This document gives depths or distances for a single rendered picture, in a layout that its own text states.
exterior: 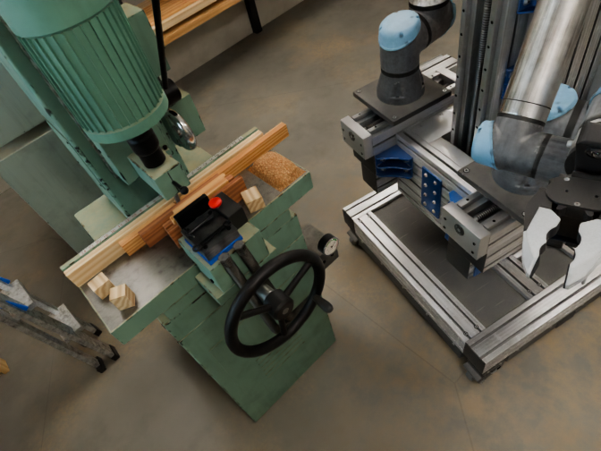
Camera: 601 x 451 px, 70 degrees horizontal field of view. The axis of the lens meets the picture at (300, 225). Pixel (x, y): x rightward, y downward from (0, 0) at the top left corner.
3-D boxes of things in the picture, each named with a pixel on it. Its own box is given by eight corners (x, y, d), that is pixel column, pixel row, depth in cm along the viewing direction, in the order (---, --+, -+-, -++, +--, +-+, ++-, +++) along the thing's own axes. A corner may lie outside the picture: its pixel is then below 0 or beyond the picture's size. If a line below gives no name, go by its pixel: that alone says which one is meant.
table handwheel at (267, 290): (218, 380, 92) (253, 267, 81) (171, 324, 104) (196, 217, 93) (308, 342, 113) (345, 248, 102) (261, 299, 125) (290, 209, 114)
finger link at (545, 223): (529, 301, 50) (563, 246, 53) (531, 270, 45) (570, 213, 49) (501, 289, 51) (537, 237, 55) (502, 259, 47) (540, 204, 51)
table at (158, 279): (142, 375, 91) (129, 364, 86) (86, 293, 108) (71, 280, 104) (340, 202, 111) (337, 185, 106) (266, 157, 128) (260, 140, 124)
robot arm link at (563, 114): (514, 121, 106) (525, 72, 96) (575, 134, 99) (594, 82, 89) (496, 152, 101) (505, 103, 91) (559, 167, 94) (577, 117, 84)
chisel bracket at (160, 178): (170, 206, 101) (154, 180, 95) (142, 181, 109) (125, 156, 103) (195, 187, 103) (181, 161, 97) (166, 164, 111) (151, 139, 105)
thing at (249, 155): (130, 256, 105) (121, 246, 102) (126, 252, 106) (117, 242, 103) (289, 135, 123) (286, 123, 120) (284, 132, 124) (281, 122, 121)
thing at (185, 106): (180, 148, 119) (161, 111, 110) (167, 138, 123) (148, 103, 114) (207, 129, 122) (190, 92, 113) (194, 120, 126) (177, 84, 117)
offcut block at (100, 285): (116, 287, 99) (108, 279, 97) (102, 300, 98) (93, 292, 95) (109, 280, 101) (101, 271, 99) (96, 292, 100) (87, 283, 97)
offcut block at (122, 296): (135, 305, 95) (124, 294, 92) (120, 310, 95) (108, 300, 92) (135, 293, 97) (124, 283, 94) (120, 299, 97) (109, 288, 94)
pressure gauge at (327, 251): (326, 263, 128) (322, 247, 122) (317, 257, 130) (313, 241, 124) (341, 250, 130) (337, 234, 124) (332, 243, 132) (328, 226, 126)
